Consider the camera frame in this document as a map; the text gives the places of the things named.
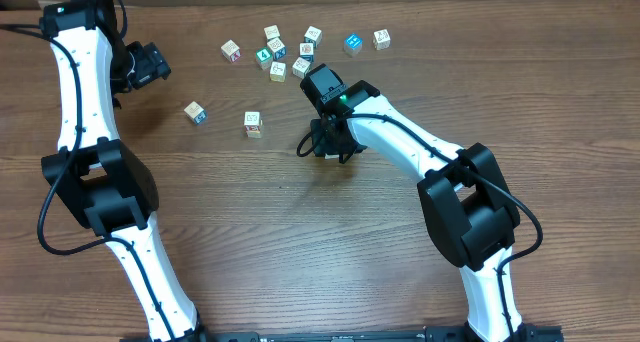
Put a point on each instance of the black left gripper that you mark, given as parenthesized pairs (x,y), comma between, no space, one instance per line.
(153,64)

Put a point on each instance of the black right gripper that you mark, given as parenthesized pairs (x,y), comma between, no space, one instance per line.
(323,145)

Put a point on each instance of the blue sided wooden block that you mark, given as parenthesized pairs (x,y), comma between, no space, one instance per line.
(196,113)

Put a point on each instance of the red E wooden block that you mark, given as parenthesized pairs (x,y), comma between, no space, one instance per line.
(252,121)

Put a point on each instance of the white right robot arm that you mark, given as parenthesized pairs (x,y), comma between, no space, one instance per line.
(469,213)

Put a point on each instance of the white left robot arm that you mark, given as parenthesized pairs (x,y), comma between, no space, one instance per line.
(105,187)

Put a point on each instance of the red X wooden block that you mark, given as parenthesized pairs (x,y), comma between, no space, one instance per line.
(231,51)

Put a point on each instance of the blue framed wooden block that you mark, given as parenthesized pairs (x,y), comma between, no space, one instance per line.
(306,51)

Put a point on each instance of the blue top wooden block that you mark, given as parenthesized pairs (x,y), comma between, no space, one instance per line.
(353,44)

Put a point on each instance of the teal edged wooden block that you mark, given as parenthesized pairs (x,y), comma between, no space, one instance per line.
(313,35)

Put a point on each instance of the green 4 wooden block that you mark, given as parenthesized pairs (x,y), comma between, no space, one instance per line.
(264,58)

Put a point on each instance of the blue X wooden block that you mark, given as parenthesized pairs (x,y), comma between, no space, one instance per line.
(277,48)

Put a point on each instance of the letter K wooden block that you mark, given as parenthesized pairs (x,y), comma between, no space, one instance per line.
(381,39)

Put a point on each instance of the plain top wooden block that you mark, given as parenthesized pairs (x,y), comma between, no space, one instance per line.
(271,32)

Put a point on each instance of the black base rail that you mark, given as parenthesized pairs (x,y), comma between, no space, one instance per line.
(526,333)

